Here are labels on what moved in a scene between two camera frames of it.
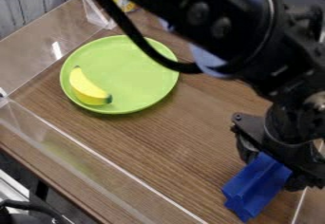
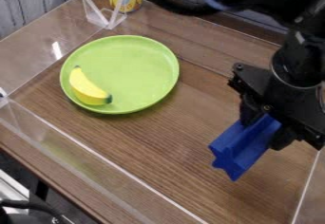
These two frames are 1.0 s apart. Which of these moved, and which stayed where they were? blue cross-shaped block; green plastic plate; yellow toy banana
Moved: blue cross-shaped block
Stayed: green plastic plate; yellow toy banana
